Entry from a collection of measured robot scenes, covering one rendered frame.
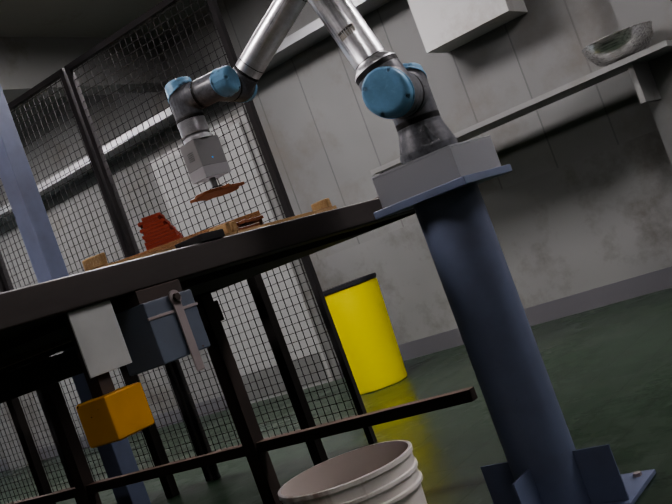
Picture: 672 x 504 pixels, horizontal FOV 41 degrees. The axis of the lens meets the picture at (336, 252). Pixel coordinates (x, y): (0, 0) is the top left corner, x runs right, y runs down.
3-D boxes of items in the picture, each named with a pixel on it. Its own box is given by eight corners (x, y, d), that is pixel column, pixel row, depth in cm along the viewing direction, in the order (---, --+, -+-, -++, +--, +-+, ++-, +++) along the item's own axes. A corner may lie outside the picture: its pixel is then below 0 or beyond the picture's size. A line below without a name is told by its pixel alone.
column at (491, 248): (656, 473, 230) (537, 153, 232) (609, 539, 199) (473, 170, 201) (525, 492, 252) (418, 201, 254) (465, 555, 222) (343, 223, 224)
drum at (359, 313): (392, 387, 540) (353, 280, 541) (338, 401, 564) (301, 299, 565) (424, 368, 574) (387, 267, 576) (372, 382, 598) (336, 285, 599)
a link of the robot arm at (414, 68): (444, 110, 231) (426, 60, 231) (431, 109, 219) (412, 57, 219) (402, 127, 236) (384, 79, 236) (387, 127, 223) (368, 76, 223)
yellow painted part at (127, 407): (156, 423, 159) (111, 297, 160) (119, 441, 152) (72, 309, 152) (126, 432, 164) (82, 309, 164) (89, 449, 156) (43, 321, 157)
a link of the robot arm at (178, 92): (183, 72, 230) (156, 86, 233) (197, 113, 230) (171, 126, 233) (198, 75, 237) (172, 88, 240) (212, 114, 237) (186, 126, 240)
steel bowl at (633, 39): (669, 46, 498) (660, 21, 498) (650, 46, 466) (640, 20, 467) (603, 75, 521) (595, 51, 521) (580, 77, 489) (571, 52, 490)
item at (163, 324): (223, 360, 176) (191, 273, 176) (175, 381, 164) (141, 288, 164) (183, 374, 182) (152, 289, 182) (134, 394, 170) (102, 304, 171)
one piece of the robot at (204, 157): (194, 133, 243) (215, 190, 242) (168, 138, 236) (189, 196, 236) (215, 120, 236) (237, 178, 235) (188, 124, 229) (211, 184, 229)
